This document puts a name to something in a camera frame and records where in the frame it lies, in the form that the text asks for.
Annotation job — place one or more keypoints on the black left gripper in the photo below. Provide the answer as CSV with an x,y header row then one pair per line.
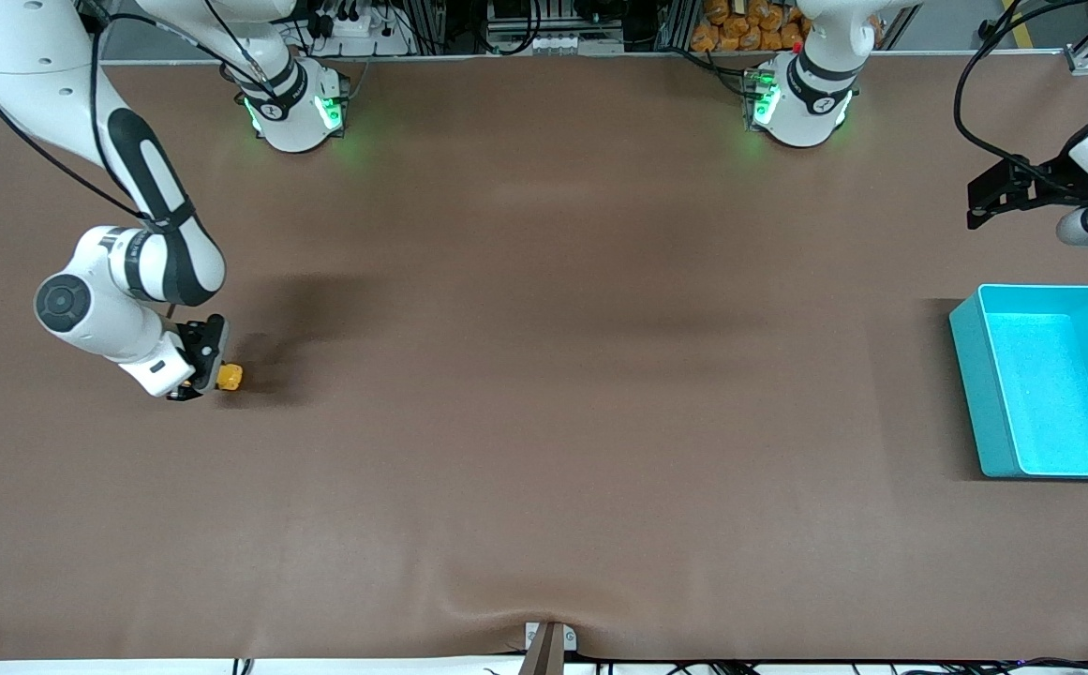
x,y
1056,181

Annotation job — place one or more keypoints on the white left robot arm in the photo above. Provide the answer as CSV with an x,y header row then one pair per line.
x,y
801,117

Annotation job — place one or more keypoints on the pile of orange toys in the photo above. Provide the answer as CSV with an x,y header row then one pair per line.
x,y
750,28

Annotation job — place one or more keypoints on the teal plastic bin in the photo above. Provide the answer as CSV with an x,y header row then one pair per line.
x,y
1059,394

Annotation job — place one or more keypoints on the brown table mat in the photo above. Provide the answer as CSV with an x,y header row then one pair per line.
x,y
544,375

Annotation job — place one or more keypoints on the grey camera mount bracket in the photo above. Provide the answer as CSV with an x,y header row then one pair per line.
x,y
548,647

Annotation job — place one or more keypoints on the yellow beetle toy car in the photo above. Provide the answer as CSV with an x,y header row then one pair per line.
x,y
231,378

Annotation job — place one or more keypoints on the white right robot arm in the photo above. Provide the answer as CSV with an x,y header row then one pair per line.
x,y
56,56

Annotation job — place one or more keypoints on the aluminium rack with electronics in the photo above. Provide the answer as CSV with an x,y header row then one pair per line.
x,y
553,23

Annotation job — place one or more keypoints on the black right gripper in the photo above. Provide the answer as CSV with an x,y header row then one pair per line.
x,y
199,343

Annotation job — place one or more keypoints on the white power strip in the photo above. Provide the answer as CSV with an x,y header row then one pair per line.
x,y
361,28

